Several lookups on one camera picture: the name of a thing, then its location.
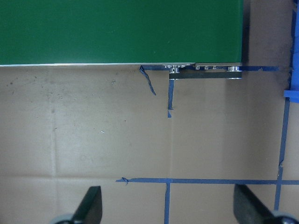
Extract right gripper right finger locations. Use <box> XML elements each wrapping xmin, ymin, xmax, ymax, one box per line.
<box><xmin>233</xmin><ymin>184</ymin><xmax>277</xmax><ymax>224</ymax></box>

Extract green conveyor belt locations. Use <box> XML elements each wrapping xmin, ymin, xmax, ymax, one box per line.
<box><xmin>0</xmin><ymin>0</ymin><xmax>243</xmax><ymax>79</ymax></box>

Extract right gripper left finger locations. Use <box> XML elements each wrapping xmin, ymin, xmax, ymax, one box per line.
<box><xmin>71</xmin><ymin>186</ymin><xmax>102</xmax><ymax>224</ymax></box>

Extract right blue plastic bin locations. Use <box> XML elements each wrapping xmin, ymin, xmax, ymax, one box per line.
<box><xmin>284</xmin><ymin>90</ymin><xmax>299</xmax><ymax>103</ymax></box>

